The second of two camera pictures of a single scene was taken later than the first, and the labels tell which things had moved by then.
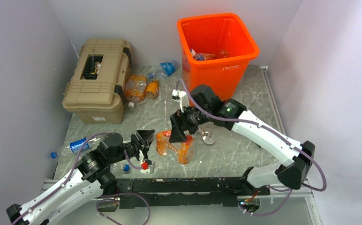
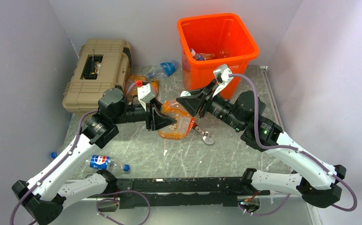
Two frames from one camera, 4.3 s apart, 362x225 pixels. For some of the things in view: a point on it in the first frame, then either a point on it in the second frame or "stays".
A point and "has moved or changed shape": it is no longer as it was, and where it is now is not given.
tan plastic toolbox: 95,91 stays
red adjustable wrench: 205,136 stays
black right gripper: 179,119 → 193,102
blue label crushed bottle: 198,56 stays
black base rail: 222,191 stays
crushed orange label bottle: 182,150 has moved or changed shape
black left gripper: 145,137 → 158,121
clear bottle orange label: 208,56 stays
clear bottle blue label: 166,69 stays
